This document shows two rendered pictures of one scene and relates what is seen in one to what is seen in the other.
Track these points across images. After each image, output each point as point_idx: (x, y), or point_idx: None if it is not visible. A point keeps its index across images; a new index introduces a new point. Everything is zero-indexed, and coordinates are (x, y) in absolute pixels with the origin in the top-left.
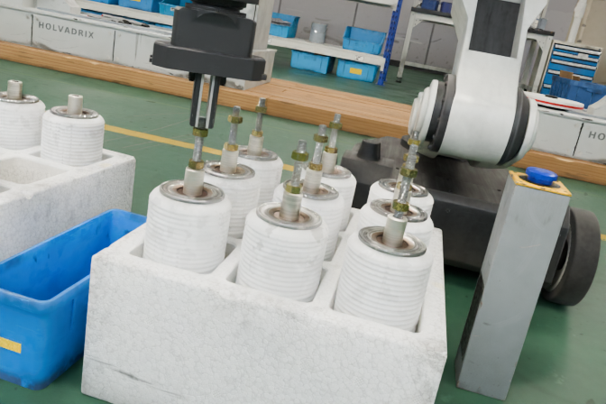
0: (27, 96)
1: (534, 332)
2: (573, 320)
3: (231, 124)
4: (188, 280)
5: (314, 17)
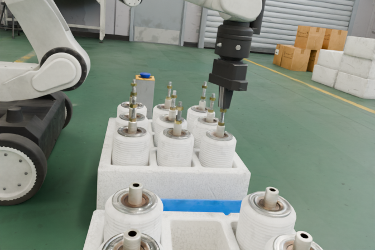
0: (110, 249)
1: (89, 139)
2: (69, 130)
3: (180, 111)
4: (236, 154)
5: None
